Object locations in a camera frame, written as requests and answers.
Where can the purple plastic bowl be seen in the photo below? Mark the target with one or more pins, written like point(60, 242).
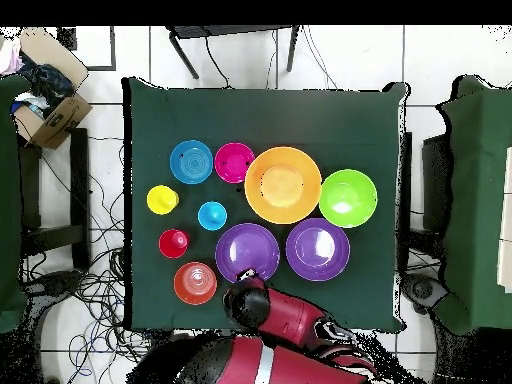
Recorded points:
point(246, 250)
point(318, 248)

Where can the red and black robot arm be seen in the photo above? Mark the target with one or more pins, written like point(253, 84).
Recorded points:
point(288, 312)

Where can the small red-orange plastic bowl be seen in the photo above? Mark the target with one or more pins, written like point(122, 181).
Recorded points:
point(195, 283)

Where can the blue plastic cup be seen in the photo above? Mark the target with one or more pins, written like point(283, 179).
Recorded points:
point(212, 216)

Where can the red plastic cup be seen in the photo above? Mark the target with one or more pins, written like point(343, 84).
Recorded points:
point(172, 244)

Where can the large orange plastic bowl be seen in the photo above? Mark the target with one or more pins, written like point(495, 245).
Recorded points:
point(282, 186)

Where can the black power brick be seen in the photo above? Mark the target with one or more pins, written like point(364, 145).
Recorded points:
point(162, 344)

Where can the yellow plastic cup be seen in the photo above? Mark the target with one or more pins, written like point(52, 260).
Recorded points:
point(162, 200)

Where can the pink plastic bowl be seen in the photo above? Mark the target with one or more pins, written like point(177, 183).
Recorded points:
point(234, 162)

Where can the blue plastic bowl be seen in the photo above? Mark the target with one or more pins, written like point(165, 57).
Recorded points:
point(191, 162)

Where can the green plastic bowl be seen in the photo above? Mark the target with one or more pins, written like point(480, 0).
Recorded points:
point(348, 198)

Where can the dark green tablecloth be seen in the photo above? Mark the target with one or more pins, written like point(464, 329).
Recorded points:
point(260, 116)

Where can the grey round floor foot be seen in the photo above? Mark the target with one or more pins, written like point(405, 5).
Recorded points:
point(424, 290)

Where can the black floor device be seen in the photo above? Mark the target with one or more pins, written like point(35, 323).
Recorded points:
point(60, 282)

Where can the black stand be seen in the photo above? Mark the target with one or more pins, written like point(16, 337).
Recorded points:
point(436, 180)

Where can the cardboard box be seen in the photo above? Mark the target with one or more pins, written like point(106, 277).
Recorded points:
point(60, 120)

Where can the green cloth covered table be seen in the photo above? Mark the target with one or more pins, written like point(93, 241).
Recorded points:
point(480, 200)
point(10, 200)

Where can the white panel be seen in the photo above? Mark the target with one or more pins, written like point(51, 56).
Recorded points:
point(507, 260)

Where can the pile of clothes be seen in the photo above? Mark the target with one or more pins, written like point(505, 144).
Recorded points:
point(48, 84)

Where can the black metal frame table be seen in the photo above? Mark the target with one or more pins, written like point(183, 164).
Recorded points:
point(232, 31)

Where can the black floor frame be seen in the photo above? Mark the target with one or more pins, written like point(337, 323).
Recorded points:
point(66, 38)

